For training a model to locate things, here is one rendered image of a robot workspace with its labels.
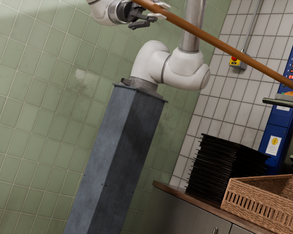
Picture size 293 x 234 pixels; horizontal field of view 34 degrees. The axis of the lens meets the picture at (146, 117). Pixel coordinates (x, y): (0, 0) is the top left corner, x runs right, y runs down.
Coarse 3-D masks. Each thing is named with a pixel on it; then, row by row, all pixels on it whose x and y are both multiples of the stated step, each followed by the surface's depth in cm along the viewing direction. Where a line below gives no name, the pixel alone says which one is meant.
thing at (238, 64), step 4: (244, 52) 303; (232, 60) 308; (236, 60) 305; (228, 64) 310; (232, 64) 307; (236, 64) 304; (240, 64) 302; (244, 64) 304; (236, 68) 311; (240, 68) 307; (244, 68) 305
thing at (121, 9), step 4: (124, 4) 168; (128, 4) 168; (132, 4) 169; (120, 8) 169; (124, 8) 167; (128, 8) 168; (132, 8) 168; (136, 8) 165; (140, 8) 165; (120, 12) 169; (124, 12) 168; (128, 12) 169; (136, 12) 165; (140, 12) 165; (120, 16) 170; (124, 16) 168; (128, 16) 168; (132, 16) 166; (124, 20) 170; (128, 20) 167; (132, 20) 166; (136, 20) 167
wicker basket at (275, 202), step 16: (256, 176) 236; (272, 176) 243; (288, 176) 251; (240, 192) 218; (256, 192) 212; (272, 192) 245; (288, 192) 249; (224, 208) 222; (240, 208) 215; (256, 208) 240; (272, 208) 203; (288, 208) 197; (256, 224) 207; (272, 224) 201; (288, 224) 196
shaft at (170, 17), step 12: (132, 0) 149; (144, 0) 150; (156, 12) 154; (168, 12) 156; (180, 24) 160; (192, 24) 164; (204, 36) 167; (228, 48) 174; (240, 60) 181; (252, 60) 182; (264, 72) 188; (276, 72) 192; (288, 84) 197
